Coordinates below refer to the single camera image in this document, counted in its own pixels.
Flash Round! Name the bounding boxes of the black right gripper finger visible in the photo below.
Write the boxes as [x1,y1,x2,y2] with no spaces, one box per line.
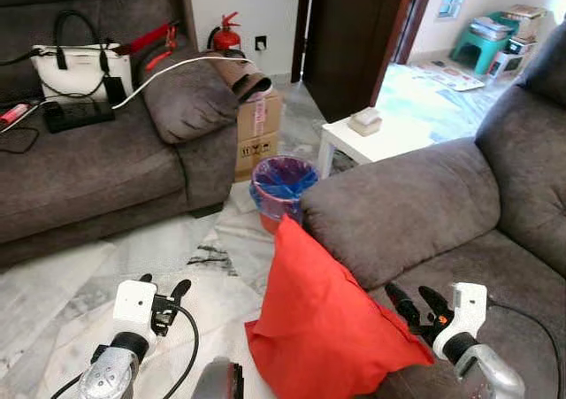
[417,285,454,322]
[384,281,425,331]

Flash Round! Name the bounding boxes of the red pillow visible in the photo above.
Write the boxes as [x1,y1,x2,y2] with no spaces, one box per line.
[245,213,436,399]

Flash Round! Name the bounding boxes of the two-seat grey fabric sofa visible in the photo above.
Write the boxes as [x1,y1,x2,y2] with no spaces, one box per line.
[301,20,566,399]

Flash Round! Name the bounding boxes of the long grey fabric sofa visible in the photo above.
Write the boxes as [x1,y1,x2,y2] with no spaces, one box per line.
[0,0,241,269]

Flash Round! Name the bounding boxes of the purple waste bin blue liner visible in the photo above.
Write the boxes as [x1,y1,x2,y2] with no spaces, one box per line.
[250,155,319,234]

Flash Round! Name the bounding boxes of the cardboard box with arrow marks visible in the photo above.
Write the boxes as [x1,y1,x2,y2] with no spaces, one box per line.
[233,134,282,184]

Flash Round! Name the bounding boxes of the white side table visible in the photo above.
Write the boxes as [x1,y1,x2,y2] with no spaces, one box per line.
[316,107,443,180]

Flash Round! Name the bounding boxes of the black power strip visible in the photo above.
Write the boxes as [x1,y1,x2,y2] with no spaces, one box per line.
[42,100,116,134]

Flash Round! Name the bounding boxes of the beige tissue box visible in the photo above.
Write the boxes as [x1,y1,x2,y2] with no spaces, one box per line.
[347,107,384,137]

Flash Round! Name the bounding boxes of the cardboard box with red tape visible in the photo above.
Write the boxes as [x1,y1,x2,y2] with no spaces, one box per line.
[236,91,285,142]

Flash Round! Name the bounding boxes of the pink device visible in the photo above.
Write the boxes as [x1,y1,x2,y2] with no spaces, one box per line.
[0,103,32,126]

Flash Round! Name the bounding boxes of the brown rolled item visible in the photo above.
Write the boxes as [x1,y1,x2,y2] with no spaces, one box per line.
[202,50,273,104]

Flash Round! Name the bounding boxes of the printed papers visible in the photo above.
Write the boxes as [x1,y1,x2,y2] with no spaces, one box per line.
[411,61,487,93]

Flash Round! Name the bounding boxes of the green plastic stool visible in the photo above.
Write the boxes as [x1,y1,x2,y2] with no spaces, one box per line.
[449,12,523,77]

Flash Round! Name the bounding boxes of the red fire extinguisher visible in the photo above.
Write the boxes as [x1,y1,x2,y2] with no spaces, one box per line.
[208,12,242,55]

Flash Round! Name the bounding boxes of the dark wooden door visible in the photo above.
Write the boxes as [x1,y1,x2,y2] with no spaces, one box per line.
[301,0,424,124]

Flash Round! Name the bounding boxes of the grey white stacked containers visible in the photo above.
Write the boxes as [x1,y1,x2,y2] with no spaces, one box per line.
[471,17,516,42]

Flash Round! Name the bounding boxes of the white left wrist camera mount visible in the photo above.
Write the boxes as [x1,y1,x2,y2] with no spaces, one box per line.
[112,279,160,336]

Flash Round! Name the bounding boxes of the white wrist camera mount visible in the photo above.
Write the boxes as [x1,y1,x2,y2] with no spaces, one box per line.
[432,282,489,358]
[112,279,160,336]

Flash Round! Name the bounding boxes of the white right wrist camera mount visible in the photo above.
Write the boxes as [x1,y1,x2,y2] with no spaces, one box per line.
[432,282,489,358]

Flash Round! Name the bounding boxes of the thin black cable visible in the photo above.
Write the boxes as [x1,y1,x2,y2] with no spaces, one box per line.
[0,125,41,155]

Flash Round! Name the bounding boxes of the white cable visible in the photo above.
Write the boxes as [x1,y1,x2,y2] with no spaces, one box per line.
[111,56,253,111]

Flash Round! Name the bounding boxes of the white handbag black handles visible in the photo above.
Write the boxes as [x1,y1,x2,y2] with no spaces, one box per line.
[29,10,135,106]

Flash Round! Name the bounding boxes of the red strap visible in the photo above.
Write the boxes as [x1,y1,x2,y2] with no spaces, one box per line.
[115,20,182,71]

